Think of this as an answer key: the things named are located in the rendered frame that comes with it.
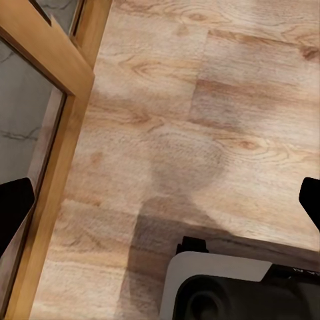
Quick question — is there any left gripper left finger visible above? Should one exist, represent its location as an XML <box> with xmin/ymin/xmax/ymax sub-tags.
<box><xmin>0</xmin><ymin>177</ymin><xmax>35</xmax><ymax>257</ymax></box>

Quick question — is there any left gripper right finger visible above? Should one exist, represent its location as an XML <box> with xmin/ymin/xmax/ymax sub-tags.
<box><xmin>299</xmin><ymin>177</ymin><xmax>320</xmax><ymax>231</ymax></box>

